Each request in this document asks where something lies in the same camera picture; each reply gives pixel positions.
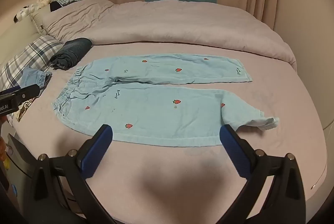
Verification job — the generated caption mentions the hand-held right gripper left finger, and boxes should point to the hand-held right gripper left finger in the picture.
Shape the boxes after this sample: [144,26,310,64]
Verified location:
[30,124,118,224]

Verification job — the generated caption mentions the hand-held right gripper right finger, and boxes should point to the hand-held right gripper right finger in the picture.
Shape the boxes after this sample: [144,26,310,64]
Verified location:
[219,124,306,224]

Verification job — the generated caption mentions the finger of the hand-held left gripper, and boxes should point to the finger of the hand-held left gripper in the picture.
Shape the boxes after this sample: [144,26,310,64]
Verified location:
[0,84,40,106]

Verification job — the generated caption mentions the light blue strawberry pants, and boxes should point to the light blue strawberry pants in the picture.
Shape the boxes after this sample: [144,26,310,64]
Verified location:
[51,53,280,148]

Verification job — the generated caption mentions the cartoon printed cloth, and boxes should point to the cartoon printed cloth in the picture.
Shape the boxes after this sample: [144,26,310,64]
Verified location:
[14,97,37,123]

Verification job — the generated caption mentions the blue denim shorts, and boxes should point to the blue denim shorts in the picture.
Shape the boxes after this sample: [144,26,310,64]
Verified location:
[19,67,53,89]

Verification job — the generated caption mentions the grey bedside cabinet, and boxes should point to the grey bedside cabinet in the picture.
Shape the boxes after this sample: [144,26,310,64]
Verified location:
[0,133,37,214]

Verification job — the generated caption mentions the dark folded jeans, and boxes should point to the dark folded jeans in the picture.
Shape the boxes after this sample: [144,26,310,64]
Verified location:
[49,37,92,70]

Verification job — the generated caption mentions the beige headboard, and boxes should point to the beige headboard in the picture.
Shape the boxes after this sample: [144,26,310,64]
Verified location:
[0,6,46,68]

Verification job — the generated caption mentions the white plush bear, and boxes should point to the white plush bear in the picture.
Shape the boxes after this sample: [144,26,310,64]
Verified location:
[28,0,52,14]

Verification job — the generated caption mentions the pink comforter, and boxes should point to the pink comforter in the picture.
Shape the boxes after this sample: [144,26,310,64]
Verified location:
[41,0,297,71]

